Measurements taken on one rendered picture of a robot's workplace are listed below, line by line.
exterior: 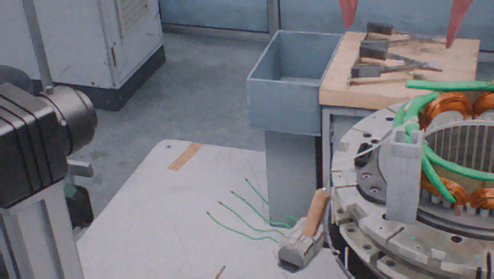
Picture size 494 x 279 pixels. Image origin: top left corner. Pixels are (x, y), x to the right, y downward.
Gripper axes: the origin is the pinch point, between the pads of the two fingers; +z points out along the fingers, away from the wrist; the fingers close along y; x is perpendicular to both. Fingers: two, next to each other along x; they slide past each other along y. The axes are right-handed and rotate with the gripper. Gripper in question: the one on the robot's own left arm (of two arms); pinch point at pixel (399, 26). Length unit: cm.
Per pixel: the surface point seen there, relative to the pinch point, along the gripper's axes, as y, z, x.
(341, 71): -14.8, 24.2, 35.6
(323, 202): -6.9, 25.6, 7.4
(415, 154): 2.8, 12.7, 1.9
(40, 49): -94, 52, 64
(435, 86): 0.9, 14.4, 18.8
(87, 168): -62, 56, 36
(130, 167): -121, 137, 135
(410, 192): 3.0, 17.2, 2.0
